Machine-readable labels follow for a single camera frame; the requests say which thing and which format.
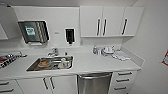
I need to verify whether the stainless steel sink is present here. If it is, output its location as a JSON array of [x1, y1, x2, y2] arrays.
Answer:
[[25, 55, 75, 73]]

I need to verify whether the colourful wall poster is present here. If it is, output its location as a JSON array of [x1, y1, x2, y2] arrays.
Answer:
[[161, 49, 168, 67]]

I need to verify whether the white cup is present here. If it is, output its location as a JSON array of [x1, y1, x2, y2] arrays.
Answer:
[[60, 57, 68, 66]]

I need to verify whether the black soap dispenser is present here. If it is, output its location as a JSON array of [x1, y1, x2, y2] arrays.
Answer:
[[64, 27, 76, 45]]

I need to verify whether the small dish soap bottle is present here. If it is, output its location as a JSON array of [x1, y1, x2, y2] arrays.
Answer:
[[92, 45, 99, 55]]

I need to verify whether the chrome faucet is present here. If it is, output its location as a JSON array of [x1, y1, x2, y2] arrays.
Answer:
[[46, 47, 59, 58]]

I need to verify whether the stainless steel dishwasher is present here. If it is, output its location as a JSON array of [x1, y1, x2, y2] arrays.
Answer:
[[77, 72, 114, 94]]

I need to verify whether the white wall cabinet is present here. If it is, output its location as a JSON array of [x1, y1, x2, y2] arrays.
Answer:
[[79, 5, 145, 38], [0, 4, 22, 41]]

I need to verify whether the stack of white dishes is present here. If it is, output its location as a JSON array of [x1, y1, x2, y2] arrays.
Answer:
[[100, 45, 116, 57]]

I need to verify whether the white dish cloth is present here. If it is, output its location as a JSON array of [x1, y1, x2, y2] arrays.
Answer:
[[111, 49, 132, 62]]

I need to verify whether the white drawer unit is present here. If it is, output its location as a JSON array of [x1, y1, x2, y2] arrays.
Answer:
[[109, 69, 137, 94], [0, 79, 24, 94]]

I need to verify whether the orange bowl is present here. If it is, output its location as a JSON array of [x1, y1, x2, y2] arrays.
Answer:
[[37, 59, 49, 68]]

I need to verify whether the steel paper towel dispenser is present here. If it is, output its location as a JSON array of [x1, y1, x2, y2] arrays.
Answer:
[[17, 19, 50, 46]]

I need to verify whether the white plate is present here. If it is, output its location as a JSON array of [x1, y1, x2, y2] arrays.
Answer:
[[58, 61, 72, 70]]

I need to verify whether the white two-door base cabinet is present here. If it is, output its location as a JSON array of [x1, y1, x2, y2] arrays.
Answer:
[[16, 74, 78, 94]]

